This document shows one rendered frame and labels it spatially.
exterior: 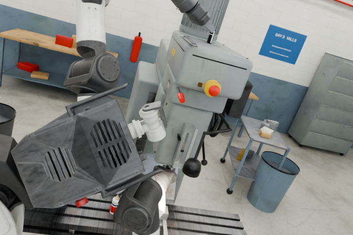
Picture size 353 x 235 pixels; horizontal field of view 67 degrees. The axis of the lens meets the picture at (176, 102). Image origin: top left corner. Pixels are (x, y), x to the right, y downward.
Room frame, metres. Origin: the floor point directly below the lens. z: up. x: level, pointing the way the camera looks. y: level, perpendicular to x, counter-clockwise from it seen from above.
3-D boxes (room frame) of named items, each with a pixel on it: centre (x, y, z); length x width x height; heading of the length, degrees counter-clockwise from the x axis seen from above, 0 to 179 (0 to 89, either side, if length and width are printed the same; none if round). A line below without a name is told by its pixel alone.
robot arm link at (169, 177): (1.08, -0.04, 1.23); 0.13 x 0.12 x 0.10; 78
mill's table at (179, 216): (1.15, 0.01, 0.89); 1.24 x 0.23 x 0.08; 103
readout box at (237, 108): (1.54, -0.32, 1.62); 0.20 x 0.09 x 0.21; 13
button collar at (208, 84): (0.95, -0.11, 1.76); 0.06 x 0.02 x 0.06; 103
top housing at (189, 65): (1.18, -0.05, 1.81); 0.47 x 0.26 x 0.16; 13
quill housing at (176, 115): (1.17, -0.06, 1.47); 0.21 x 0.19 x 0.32; 103
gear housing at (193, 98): (1.21, -0.05, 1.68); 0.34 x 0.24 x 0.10; 13
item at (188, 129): (1.06, -0.08, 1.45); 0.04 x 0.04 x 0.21; 13
